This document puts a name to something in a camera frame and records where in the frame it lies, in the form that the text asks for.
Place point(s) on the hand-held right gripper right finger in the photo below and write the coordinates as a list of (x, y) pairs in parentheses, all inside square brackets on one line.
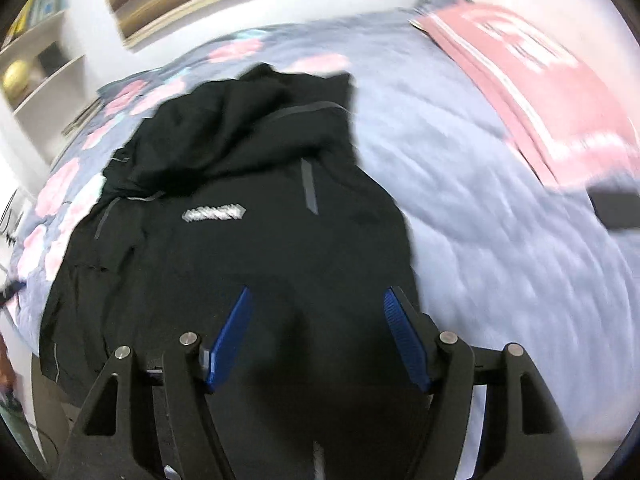
[(405, 345)]

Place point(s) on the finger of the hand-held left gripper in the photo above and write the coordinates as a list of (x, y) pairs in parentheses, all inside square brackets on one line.
[(11, 291)]

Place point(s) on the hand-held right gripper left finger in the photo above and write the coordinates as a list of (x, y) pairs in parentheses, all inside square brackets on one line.
[(232, 340)]

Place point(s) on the black hooded jacket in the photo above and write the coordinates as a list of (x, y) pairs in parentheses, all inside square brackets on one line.
[(250, 240)]

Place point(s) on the grey pink floral blanket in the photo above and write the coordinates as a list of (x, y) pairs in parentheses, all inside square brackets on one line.
[(475, 185)]

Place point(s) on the flat lying books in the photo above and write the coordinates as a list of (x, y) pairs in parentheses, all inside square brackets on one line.
[(85, 116)]

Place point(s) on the white bookshelf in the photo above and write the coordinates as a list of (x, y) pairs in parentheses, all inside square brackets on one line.
[(60, 90)]

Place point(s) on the yellow globe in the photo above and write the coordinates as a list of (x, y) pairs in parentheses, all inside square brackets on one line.
[(17, 77)]

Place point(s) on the black box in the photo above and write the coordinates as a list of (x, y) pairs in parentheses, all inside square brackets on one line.
[(50, 59)]

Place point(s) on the dark flat object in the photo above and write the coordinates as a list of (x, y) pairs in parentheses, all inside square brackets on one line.
[(617, 209)]

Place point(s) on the row of upright books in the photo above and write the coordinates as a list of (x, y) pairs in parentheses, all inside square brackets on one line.
[(42, 5)]

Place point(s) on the pink pillow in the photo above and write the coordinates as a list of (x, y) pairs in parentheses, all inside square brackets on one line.
[(530, 75)]

